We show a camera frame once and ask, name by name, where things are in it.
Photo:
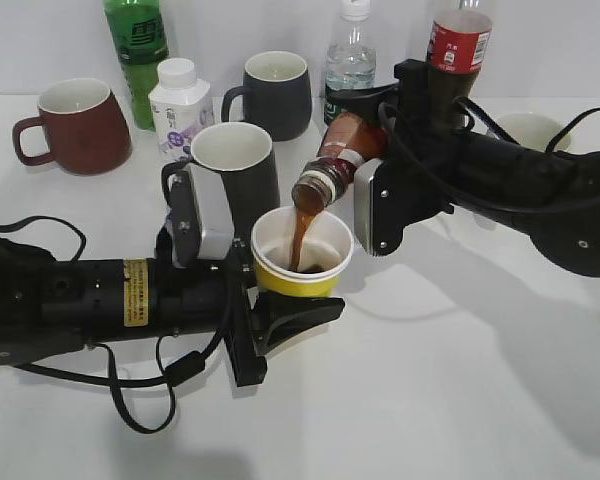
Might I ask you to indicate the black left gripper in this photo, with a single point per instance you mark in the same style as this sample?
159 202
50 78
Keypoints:
211 296

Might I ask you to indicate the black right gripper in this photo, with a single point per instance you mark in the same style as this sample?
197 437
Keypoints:
410 187

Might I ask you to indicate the brown Nescafe coffee bottle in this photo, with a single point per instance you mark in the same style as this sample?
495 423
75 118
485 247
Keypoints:
348 143

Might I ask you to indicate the yellow paper cup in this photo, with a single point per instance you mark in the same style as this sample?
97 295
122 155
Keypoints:
325 252

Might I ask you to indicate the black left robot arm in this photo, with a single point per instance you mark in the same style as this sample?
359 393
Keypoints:
50 307

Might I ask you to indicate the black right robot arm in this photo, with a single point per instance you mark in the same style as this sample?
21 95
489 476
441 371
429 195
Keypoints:
552 197

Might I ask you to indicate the clear water bottle green label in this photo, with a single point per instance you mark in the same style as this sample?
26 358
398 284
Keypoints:
350 61

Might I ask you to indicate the black mug back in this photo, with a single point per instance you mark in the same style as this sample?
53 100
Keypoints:
276 94

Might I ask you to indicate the black mug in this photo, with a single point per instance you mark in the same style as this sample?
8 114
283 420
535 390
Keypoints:
243 155
276 94

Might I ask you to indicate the cola bottle red label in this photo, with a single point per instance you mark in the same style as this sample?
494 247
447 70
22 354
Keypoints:
458 40

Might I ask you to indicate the black mug front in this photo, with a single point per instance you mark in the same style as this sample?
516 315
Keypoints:
243 155

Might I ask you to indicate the white ceramic mug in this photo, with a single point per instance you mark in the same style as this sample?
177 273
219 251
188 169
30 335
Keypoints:
531 130

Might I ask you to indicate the white milk carton bottle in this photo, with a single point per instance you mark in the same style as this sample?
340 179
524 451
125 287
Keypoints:
181 105

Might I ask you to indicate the green soda bottle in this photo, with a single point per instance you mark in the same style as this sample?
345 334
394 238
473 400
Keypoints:
140 42

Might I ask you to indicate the dark red ceramic mug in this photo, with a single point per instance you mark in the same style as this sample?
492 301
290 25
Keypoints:
84 128

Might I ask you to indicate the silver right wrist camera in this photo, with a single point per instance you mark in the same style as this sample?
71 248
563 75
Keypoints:
378 221

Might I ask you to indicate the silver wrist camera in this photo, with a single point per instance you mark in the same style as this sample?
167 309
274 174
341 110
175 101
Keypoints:
201 222
378 221

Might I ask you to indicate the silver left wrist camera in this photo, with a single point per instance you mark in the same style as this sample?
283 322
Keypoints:
201 222

